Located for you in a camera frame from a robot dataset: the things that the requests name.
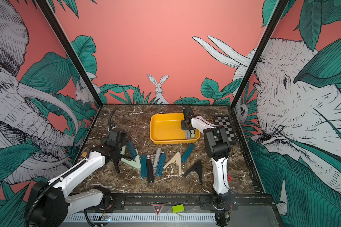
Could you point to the green sticky note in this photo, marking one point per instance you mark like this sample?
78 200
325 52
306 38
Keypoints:
178 208

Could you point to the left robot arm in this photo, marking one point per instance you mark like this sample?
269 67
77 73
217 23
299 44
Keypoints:
50 203

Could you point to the black white checkerboard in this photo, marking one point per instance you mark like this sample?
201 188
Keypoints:
224 121

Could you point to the grey pliers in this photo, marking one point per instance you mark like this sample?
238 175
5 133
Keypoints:
188 134
156 159

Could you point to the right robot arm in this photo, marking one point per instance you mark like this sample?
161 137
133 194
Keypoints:
217 147

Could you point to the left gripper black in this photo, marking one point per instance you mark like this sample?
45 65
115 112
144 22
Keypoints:
105 142

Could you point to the black frame post left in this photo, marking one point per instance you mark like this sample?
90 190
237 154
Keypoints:
62 37

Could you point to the black mounting rail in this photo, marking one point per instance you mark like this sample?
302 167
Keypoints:
207 202

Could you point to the yellow plastic storage tray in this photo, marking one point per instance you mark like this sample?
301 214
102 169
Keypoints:
166 129

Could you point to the black frame post right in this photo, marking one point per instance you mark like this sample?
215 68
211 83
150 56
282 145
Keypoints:
274 19

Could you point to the black frame post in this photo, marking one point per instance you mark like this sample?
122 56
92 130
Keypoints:
274 19
62 37

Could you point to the beige open pliers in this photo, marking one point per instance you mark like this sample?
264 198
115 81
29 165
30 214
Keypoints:
177 160

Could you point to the red plastic tool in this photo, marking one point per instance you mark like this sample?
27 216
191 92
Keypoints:
229 178

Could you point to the mint green open pliers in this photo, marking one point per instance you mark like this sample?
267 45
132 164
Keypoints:
135 163

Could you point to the black closed pliers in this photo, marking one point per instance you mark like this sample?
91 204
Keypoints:
149 168

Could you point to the black open pliers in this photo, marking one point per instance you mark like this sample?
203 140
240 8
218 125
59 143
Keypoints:
196 167

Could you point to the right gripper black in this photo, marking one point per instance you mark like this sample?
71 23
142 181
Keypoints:
183 125

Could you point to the grey closed pliers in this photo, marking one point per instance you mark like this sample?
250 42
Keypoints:
156 159

